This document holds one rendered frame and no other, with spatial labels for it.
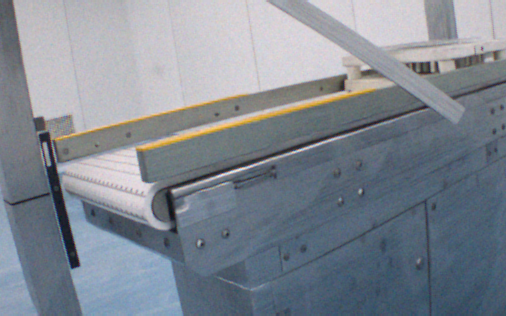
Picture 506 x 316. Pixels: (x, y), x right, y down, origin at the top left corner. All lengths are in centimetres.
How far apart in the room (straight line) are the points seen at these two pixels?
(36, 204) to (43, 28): 543
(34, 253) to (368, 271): 49
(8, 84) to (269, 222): 39
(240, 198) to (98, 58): 591
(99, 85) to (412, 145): 577
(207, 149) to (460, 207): 61
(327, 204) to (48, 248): 39
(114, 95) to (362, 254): 583
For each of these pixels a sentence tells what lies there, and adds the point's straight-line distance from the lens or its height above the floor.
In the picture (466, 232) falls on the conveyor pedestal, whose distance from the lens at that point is 106.
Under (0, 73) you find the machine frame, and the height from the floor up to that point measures 97.
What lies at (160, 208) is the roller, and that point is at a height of 80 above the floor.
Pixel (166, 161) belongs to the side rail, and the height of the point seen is 85.
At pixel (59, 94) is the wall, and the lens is 615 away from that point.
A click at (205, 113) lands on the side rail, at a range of 86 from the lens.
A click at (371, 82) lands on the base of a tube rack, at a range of 102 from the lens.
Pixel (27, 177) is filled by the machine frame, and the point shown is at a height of 82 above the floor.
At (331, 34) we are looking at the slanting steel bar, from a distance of 61.
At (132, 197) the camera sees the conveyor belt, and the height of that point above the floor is 81.
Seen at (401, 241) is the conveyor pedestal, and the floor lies 61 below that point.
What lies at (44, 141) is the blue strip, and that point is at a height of 87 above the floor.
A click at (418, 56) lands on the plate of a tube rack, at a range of 94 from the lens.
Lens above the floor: 94
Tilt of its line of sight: 12 degrees down
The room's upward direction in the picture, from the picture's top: 9 degrees counter-clockwise
